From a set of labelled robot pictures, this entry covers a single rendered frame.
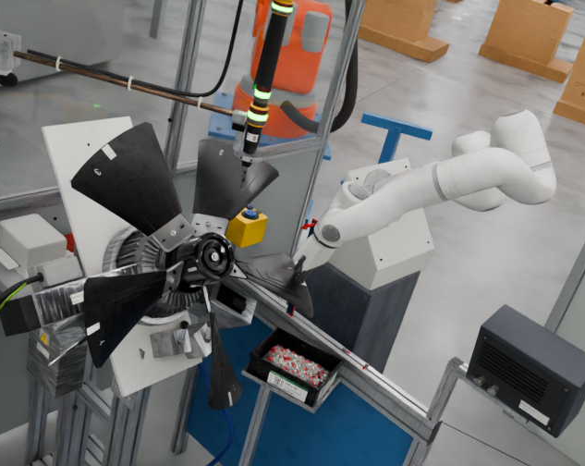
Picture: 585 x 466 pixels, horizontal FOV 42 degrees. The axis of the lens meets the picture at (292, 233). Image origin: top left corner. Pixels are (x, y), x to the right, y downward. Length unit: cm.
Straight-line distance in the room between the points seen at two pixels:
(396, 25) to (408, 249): 751
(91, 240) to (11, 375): 95
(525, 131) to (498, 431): 206
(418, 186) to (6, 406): 172
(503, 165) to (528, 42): 926
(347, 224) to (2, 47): 87
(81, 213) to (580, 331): 225
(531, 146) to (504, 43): 923
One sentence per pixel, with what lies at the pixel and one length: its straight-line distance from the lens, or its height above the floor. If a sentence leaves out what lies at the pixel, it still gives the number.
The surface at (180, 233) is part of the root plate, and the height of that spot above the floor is 125.
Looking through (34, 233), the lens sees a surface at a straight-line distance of 227.
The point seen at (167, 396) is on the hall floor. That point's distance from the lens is 322.
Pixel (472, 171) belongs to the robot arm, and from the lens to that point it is 171.
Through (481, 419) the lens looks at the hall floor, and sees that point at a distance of 367.
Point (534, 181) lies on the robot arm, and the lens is 180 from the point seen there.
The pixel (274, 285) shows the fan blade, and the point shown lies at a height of 112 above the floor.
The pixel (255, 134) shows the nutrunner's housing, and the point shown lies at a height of 151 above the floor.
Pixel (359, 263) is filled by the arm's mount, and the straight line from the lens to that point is 240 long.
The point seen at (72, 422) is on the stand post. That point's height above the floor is 43.
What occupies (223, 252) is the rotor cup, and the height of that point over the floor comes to 122.
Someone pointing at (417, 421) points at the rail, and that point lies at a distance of 213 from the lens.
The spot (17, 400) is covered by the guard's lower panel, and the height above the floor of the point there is 18.
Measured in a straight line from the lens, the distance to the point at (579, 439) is 367.
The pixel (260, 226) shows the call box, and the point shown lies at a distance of 234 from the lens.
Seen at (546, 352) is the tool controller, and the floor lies 124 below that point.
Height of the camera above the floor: 214
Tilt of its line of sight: 28 degrees down
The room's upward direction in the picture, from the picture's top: 15 degrees clockwise
